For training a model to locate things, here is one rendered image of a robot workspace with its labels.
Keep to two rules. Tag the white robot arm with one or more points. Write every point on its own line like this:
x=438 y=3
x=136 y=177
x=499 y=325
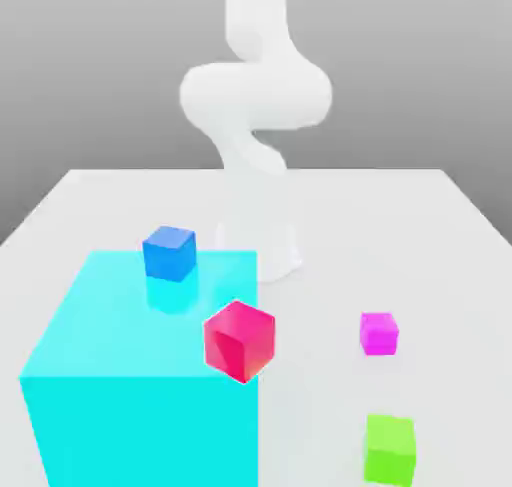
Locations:
x=256 y=95

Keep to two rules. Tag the small blue cube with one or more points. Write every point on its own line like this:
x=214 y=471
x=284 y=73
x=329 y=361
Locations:
x=168 y=255

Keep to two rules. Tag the small red cube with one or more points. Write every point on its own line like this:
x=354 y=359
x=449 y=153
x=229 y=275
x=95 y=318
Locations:
x=240 y=339

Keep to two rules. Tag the small magenta cube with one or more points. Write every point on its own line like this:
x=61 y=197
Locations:
x=378 y=333

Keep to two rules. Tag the small green cube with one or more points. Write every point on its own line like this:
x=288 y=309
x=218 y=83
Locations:
x=390 y=451

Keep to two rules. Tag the large cyan box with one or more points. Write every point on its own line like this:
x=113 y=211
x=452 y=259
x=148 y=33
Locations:
x=132 y=415

